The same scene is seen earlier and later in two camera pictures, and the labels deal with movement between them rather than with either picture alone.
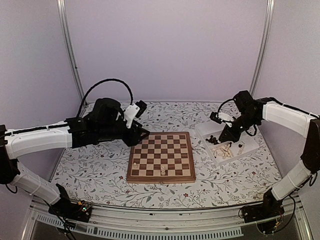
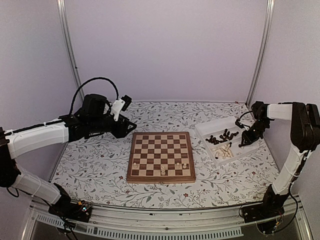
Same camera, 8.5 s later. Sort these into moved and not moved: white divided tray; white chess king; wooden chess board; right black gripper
Moved: right black gripper
Not moved: wooden chess board; white chess king; white divided tray
